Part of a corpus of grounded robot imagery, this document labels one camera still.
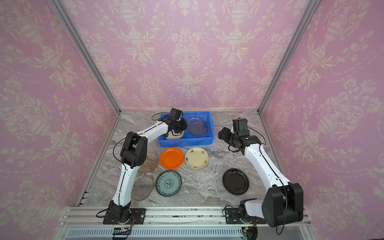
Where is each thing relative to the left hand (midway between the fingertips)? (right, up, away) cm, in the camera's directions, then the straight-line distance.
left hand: (189, 125), depth 104 cm
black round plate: (+28, -32, -18) cm, 46 cm away
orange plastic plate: (-11, -21, -9) cm, 25 cm away
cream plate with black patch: (-10, -6, -14) cm, 18 cm away
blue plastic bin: (-1, -10, +2) cm, 10 cm away
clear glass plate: (+5, 0, +3) cm, 6 cm away
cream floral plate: (+5, -21, -9) cm, 23 cm away
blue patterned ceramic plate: (-11, -33, -18) cm, 39 cm away
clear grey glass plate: (-25, -34, -20) cm, 47 cm away
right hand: (+20, -5, -19) cm, 28 cm away
